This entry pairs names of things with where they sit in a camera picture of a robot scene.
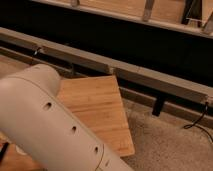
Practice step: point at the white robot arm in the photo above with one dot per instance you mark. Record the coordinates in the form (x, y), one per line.
(34, 119)

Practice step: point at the wooden board table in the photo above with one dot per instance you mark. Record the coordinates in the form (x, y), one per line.
(96, 102)

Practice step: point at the black rail bracket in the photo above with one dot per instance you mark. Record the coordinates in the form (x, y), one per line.
(158, 105)

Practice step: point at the grey metal rail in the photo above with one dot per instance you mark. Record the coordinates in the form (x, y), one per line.
(163, 82)

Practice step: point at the wooden shelf frame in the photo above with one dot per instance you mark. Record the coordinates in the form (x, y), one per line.
(163, 13)

